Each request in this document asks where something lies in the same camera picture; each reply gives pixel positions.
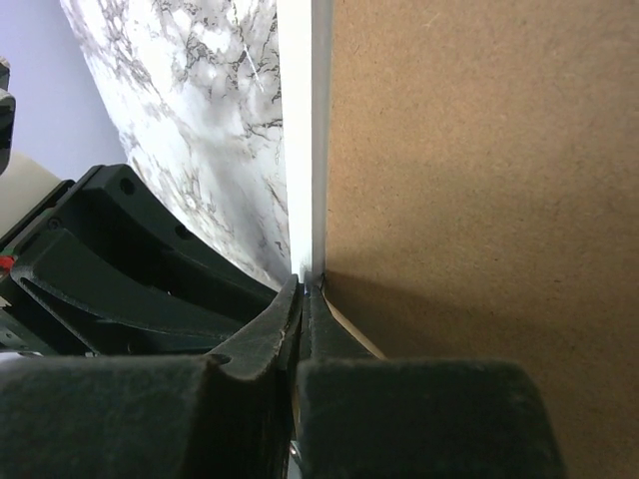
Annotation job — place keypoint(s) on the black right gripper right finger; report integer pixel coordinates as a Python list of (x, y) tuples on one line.
[(365, 417)]

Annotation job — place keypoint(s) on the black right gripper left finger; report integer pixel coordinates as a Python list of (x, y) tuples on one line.
[(224, 414)]

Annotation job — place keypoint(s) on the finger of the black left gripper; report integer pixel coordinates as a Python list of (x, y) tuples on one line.
[(114, 213), (136, 294)]

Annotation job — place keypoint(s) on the white picture frame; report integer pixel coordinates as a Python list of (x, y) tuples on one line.
[(305, 43)]

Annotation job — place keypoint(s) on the brown backing board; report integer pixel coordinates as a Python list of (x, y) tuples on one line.
[(483, 198)]

